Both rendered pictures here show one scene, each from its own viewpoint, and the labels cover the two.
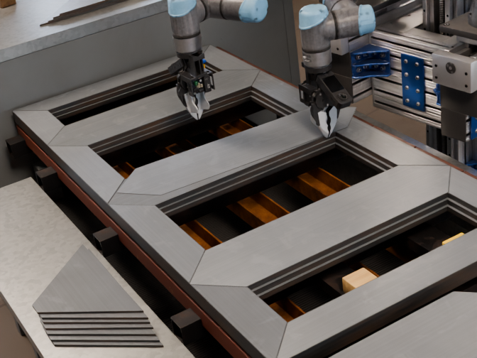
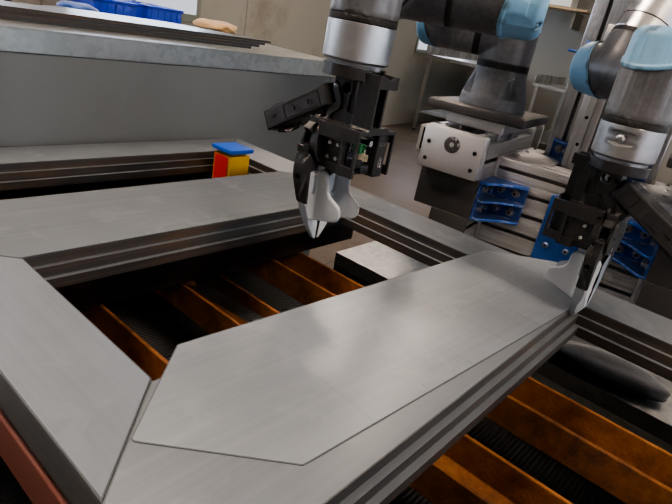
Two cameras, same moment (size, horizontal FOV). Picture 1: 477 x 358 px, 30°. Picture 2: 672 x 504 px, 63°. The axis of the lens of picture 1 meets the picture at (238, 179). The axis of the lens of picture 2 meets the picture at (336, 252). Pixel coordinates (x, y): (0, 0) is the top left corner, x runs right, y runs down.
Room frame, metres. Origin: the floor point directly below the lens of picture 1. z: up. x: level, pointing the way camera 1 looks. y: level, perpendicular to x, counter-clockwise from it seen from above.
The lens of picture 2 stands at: (1.70, 0.35, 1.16)
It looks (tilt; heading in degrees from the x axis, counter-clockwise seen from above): 23 degrees down; 334
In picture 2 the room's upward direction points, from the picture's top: 11 degrees clockwise
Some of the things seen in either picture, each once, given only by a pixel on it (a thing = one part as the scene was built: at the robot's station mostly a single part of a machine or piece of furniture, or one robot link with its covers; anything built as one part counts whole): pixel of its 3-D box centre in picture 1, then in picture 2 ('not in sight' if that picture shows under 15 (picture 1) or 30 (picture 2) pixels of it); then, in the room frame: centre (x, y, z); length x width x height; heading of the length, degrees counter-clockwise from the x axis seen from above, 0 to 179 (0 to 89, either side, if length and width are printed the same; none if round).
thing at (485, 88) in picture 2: not in sight; (497, 85); (2.76, -0.50, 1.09); 0.15 x 0.15 x 0.10
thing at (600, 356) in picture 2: not in sight; (606, 367); (2.23, -0.47, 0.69); 0.20 x 0.10 x 0.03; 38
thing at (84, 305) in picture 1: (83, 307); not in sight; (1.66, 0.39, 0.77); 0.45 x 0.20 x 0.04; 27
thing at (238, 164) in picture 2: not in sight; (227, 197); (2.78, 0.09, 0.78); 0.05 x 0.05 x 0.19; 27
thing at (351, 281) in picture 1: (360, 284); not in sight; (1.56, -0.23, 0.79); 0.06 x 0.05 x 0.04; 117
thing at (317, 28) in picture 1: (315, 28); (653, 78); (2.18, -0.25, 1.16); 0.09 x 0.08 x 0.11; 95
